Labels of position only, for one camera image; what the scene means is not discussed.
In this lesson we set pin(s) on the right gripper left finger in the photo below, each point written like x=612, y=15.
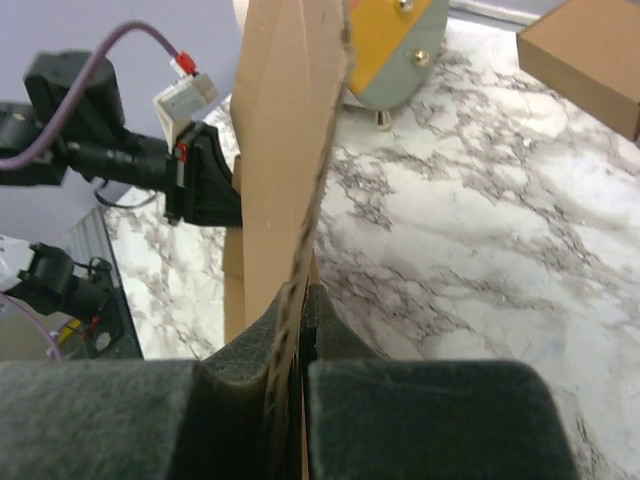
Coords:
x=235, y=415

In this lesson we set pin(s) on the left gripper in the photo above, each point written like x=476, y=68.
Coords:
x=199, y=189

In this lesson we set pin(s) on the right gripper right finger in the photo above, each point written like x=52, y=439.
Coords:
x=373, y=418

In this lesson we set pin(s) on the brown cardboard box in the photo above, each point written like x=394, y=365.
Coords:
x=290, y=80

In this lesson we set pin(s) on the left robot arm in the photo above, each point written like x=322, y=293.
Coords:
x=77, y=98

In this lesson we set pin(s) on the folded cardboard box left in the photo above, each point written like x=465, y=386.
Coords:
x=588, y=52

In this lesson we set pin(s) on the cream cylindrical container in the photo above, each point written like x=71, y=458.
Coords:
x=395, y=44

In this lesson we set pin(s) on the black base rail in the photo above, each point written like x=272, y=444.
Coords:
x=109, y=334

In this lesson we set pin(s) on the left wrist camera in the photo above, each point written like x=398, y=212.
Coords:
x=190, y=93

